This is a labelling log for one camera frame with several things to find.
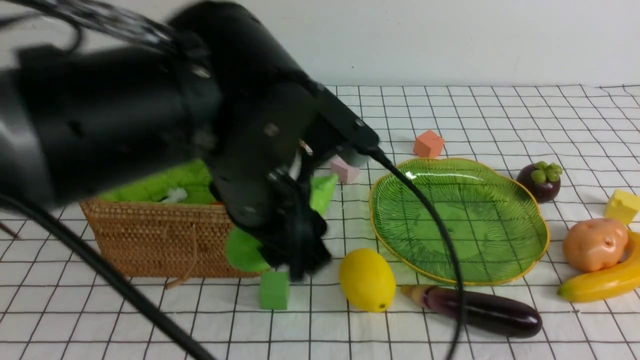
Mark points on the orange foam cube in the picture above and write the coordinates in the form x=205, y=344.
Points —
x=428, y=145

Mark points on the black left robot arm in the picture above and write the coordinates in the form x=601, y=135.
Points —
x=212, y=84

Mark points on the white checkered tablecloth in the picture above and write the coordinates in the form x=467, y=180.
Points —
x=54, y=308

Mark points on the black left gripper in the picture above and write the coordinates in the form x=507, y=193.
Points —
x=268, y=101

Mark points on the green foam cube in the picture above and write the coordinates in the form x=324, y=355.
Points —
x=274, y=290

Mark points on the yellow foam cube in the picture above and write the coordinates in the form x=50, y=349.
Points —
x=622, y=206

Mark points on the pink foam cube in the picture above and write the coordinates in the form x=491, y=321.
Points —
x=345, y=172

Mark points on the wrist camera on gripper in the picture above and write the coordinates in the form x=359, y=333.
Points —
x=336, y=131

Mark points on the yellow lemon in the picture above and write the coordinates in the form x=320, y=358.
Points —
x=367, y=280

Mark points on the yellow banana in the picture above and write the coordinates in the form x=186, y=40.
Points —
x=604, y=284

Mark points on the orange potato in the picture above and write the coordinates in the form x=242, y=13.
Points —
x=595, y=244

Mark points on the purple eggplant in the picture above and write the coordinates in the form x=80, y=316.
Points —
x=491, y=313

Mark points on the green glass leaf plate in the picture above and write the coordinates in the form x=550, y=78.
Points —
x=495, y=224

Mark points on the dark purple mangosteen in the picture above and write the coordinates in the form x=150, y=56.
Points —
x=543, y=180

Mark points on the woven wicker basket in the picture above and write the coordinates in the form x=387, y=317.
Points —
x=168, y=225

